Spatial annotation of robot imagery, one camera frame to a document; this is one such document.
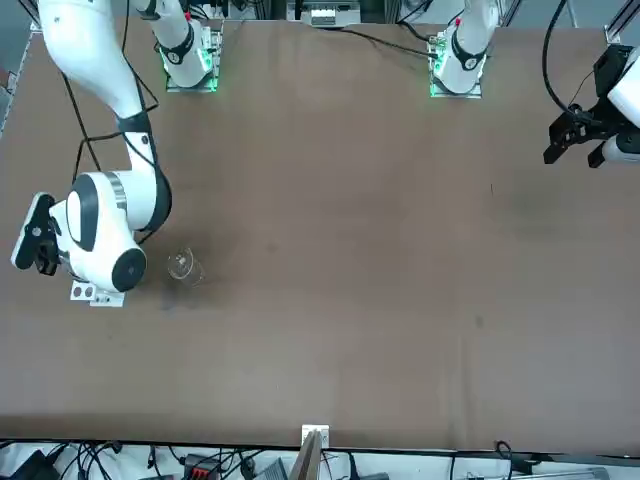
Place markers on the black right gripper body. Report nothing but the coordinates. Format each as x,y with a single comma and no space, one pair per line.
46,260

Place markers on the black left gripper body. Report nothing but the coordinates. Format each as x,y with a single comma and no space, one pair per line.
597,120

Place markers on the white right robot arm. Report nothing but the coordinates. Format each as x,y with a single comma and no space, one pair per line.
90,50

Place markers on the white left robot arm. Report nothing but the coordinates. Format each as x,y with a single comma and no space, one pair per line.
467,45

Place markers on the white test tube rack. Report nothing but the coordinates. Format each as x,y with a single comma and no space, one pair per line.
107,299

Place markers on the small clear glass beaker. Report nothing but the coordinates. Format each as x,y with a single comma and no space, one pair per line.
192,277

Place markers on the black and orange device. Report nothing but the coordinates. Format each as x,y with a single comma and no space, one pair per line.
200,467

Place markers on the white terminal block unit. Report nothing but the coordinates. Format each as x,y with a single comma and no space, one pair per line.
325,17

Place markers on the aluminium frame profile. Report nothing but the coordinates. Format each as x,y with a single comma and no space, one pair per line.
617,27

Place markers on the aluminium camera post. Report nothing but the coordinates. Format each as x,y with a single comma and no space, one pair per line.
309,460

